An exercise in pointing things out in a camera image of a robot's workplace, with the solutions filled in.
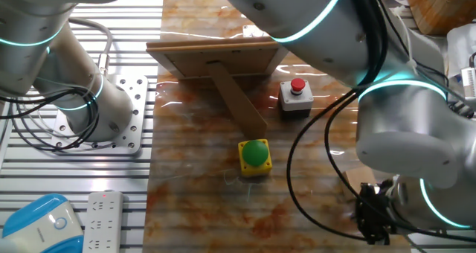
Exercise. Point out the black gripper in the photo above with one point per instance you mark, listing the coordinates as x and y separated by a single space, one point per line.
372 208

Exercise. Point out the light wooden block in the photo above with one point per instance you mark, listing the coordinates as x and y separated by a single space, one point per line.
357 176

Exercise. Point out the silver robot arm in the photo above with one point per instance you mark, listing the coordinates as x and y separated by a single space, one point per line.
401 115

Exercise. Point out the green button yellow box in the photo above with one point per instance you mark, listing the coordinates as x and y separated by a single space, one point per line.
254 154

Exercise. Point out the crumpled white tissue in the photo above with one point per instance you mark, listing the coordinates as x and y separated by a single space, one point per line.
461 41

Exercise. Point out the orange marble pattern mat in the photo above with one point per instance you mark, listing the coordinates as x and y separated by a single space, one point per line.
167 208

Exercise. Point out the brown cardboard box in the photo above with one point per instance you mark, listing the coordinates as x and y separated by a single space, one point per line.
446 7

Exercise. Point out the white power strip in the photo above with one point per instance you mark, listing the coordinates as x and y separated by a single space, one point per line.
102 223

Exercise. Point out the blue white plastic device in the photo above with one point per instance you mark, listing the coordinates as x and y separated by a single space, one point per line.
37 227

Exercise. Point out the wooden picture frame stand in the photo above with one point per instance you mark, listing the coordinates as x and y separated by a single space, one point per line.
193 61

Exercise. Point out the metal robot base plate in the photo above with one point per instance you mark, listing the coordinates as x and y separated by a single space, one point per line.
124 135

